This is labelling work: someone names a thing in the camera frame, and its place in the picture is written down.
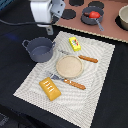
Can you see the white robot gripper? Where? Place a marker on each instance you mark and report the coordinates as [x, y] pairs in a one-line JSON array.
[[47, 12]]

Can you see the grey toy pot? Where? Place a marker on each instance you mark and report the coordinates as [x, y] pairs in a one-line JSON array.
[[40, 49]]

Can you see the yellow toy butter box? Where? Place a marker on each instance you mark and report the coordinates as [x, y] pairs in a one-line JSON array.
[[74, 44]]

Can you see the brown toy sausage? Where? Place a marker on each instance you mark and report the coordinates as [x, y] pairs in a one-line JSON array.
[[86, 14]]

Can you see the orange toy bread loaf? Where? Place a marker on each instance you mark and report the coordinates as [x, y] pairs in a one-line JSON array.
[[50, 89]]

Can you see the red toy tomato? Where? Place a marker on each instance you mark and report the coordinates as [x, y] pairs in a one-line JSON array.
[[94, 14]]

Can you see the black stove burner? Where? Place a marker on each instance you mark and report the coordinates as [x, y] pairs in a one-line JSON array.
[[68, 14], [97, 4]]

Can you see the grey toy frying pan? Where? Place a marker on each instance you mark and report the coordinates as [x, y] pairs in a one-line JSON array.
[[93, 21]]

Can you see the round wooden plate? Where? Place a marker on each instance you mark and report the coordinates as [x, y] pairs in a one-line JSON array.
[[69, 66]]

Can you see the beige bowl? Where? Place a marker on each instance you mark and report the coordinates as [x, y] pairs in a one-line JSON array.
[[123, 14]]

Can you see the white woven placemat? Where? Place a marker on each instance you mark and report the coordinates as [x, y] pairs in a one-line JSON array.
[[75, 107]]

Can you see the toy knife wooden handle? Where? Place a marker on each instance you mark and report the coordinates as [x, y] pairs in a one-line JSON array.
[[80, 56]]

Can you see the toy fork wooden handle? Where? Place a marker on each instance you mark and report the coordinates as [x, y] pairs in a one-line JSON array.
[[55, 77]]

